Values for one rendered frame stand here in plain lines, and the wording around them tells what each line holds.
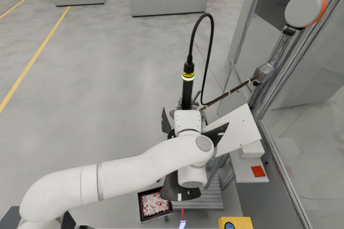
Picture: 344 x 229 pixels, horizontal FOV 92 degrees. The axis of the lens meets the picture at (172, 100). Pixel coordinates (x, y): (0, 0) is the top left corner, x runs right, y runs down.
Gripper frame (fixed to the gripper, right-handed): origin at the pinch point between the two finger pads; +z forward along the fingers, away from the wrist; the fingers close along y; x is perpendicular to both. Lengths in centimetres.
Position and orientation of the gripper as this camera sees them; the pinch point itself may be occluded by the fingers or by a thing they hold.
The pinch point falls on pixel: (186, 102)
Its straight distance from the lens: 69.2
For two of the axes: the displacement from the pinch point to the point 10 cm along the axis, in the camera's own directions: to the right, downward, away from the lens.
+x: 0.1, -6.8, -7.3
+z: 0.0, -7.3, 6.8
